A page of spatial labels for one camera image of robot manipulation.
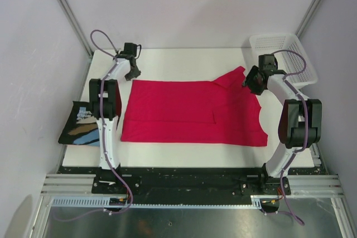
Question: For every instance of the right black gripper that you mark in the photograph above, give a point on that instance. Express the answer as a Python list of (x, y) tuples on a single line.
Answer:
[(255, 69)]

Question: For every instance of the white plastic basket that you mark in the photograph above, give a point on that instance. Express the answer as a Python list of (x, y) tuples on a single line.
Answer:
[(290, 54)]

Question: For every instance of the red t-shirt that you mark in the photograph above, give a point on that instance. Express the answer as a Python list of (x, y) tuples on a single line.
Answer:
[(220, 111)]

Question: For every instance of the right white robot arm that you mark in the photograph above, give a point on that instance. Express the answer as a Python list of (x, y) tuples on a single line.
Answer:
[(301, 118)]

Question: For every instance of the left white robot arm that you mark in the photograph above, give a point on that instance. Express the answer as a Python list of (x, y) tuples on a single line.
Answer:
[(106, 104)]

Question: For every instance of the right aluminium corner post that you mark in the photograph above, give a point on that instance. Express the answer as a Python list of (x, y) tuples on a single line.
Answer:
[(308, 17)]

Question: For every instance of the aluminium corner post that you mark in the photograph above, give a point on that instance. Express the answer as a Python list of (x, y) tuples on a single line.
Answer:
[(308, 17), (73, 22)]

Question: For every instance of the folded black printed t-shirt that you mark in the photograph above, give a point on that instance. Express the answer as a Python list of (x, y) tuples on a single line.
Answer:
[(81, 127)]

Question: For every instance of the slotted cable duct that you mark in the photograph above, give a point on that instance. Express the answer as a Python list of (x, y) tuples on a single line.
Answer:
[(114, 202)]

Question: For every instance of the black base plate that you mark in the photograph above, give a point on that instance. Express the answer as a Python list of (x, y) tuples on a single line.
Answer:
[(246, 181)]

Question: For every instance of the left aluminium corner post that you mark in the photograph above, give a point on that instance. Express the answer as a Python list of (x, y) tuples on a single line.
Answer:
[(73, 22)]

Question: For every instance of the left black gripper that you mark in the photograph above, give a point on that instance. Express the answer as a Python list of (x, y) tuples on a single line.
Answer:
[(129, 76)]

